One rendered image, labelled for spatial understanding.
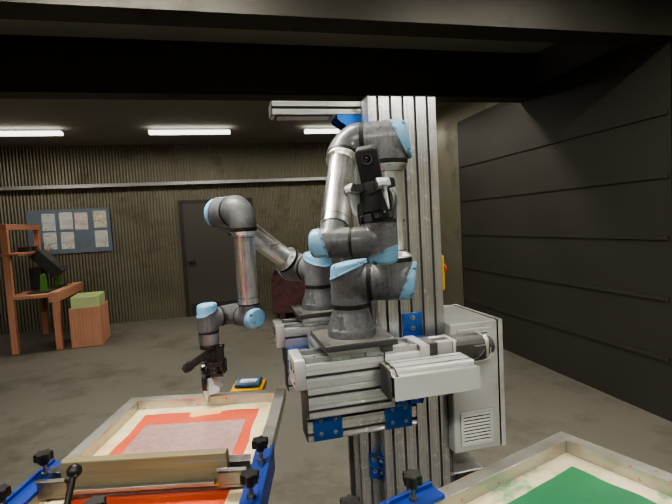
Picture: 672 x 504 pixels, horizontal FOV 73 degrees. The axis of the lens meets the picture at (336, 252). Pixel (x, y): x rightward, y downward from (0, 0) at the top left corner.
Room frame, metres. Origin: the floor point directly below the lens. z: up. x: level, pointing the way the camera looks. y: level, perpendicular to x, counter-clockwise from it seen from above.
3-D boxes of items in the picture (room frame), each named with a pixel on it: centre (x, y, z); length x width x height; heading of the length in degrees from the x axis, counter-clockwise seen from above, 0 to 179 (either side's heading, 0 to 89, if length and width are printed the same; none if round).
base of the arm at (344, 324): (1.41, -0.04, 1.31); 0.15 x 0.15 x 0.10
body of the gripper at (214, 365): (1.68, 0.48, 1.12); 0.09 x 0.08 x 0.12; 91
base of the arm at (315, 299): (1.89, 0.08, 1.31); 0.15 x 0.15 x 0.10
